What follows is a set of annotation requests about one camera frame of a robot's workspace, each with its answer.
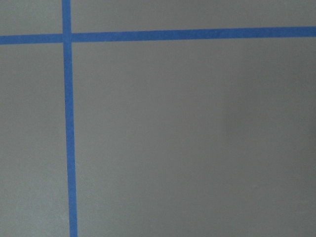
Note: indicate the blue tape line lengthwise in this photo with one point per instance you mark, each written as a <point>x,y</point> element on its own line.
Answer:
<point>69,117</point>

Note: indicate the blue tape line crosswise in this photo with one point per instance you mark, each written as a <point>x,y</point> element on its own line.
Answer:
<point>197,34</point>

